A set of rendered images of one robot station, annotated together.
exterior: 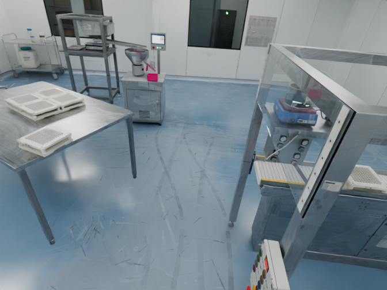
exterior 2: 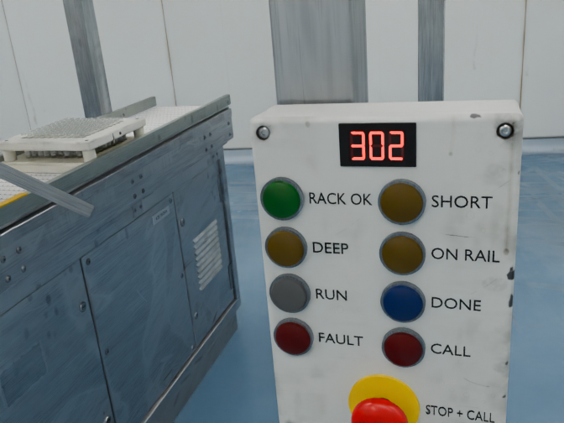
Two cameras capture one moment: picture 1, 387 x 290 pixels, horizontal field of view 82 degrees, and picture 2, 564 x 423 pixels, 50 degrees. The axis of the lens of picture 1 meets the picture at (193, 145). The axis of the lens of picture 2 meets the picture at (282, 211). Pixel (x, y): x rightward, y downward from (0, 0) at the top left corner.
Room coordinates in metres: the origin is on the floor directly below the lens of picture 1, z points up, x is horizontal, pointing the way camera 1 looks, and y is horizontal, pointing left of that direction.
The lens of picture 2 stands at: (0.40, 0.09, 1.18)
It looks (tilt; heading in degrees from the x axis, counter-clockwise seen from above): 20 degrees down; 285
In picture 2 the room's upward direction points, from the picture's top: 5 degrees counter-clockwise
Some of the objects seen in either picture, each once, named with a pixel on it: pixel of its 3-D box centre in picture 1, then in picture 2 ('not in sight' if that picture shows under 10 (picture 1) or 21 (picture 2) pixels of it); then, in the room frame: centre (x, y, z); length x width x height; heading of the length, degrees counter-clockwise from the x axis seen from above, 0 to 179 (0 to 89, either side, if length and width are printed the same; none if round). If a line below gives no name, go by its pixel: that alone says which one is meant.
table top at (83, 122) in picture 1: (34, 111); not in sight; (1.89, 1.53, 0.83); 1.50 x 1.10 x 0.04; 63
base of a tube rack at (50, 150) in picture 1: (46, 142); not in sight; (1.36, 1.08, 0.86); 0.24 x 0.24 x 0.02; 71
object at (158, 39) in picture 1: (158, 54); not in sight; (3.76, 0.68, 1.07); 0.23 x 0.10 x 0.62; 95
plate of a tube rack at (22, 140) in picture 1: (45, 137); not in sight; (1.36, 1.08, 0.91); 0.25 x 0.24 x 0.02; 161
